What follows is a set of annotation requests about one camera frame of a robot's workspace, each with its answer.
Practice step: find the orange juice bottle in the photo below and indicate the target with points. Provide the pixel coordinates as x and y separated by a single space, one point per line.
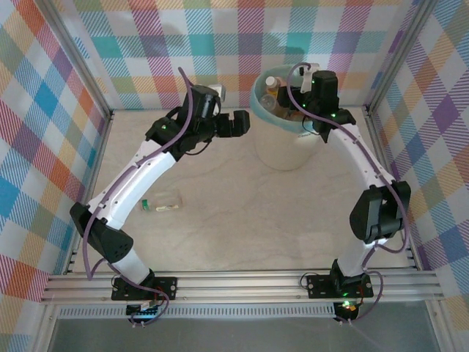
272 85

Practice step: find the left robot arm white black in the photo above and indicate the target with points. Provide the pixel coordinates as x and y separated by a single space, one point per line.
124 187

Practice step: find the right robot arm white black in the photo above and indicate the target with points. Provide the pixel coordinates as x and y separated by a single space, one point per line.
362 161

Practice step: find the clear bottle green cap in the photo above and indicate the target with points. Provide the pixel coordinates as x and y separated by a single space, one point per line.
165 205

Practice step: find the small circuit board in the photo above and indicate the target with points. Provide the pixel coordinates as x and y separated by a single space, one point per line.
146 313
346 306

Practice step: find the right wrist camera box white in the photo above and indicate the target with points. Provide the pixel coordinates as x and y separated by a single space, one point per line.
307 80

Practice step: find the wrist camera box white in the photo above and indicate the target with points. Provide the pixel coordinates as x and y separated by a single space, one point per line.
307 80
220 89

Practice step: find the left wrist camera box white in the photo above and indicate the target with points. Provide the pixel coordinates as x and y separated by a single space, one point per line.
220 89

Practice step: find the aluminium frame post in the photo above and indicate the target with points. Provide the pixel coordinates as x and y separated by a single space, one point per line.
78 62
399 55

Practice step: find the aluminium side rail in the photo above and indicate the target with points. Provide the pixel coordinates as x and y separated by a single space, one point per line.
99 154
412 256

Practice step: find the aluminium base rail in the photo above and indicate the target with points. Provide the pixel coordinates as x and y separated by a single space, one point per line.
238 286

